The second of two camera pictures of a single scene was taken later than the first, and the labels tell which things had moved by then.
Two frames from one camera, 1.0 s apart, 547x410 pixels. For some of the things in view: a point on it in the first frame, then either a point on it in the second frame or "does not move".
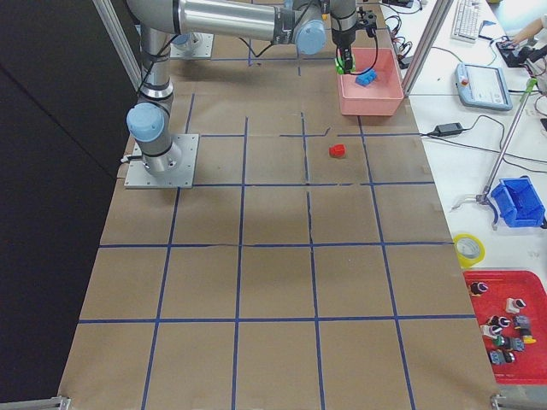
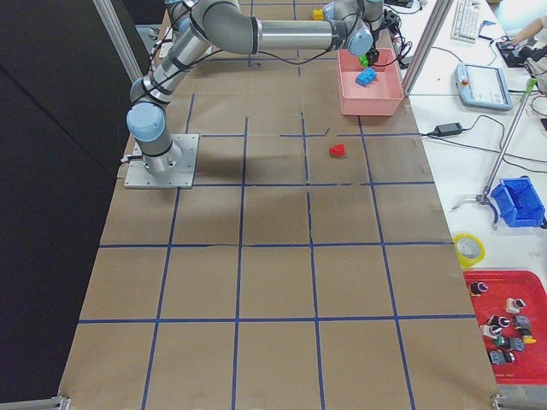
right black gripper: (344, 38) → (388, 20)
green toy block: (340, 65) → (363, 61)
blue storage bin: (520, 202) does not move
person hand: (529, 31) does not move
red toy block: (338, 150) does not move
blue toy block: (367, 79) does not move
